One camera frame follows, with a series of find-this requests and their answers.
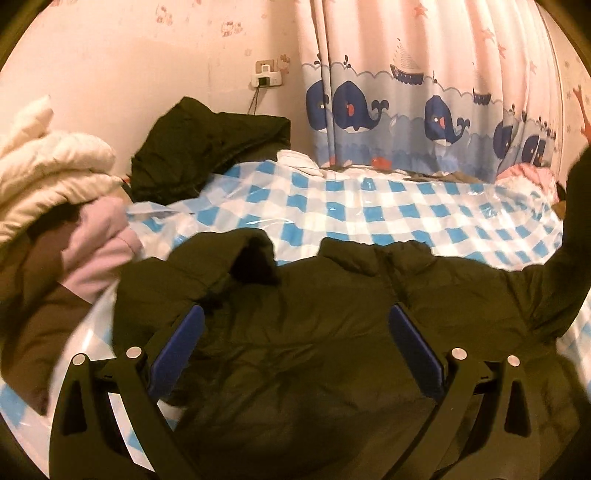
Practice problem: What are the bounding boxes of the pink clothes by curtain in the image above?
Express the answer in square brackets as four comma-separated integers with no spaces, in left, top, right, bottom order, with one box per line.
[496,163,560,204]

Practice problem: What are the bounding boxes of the cream puffer jacket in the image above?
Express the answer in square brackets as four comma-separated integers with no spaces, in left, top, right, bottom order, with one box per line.
[1,96,121,246]

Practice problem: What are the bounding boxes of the pink garment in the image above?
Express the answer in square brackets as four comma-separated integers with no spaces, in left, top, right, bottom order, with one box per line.
[60,196,142,304]

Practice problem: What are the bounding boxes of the whale print curtain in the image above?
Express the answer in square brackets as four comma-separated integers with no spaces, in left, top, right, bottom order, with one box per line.
[294,1,562,183]

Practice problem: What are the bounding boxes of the black jacket by wall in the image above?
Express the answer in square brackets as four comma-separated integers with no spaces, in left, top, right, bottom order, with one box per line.
[128,97,290,205]

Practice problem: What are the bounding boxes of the brown garment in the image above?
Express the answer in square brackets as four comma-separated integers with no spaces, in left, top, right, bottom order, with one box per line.
[1,204,90,416]

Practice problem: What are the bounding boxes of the dark olive puffer jacket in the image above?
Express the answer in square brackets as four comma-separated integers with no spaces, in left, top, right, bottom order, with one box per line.
[112,155,590,479]

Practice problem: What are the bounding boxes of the white wall socket with charger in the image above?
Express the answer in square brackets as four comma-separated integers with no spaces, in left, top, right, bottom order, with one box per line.
[250,59,283,89]

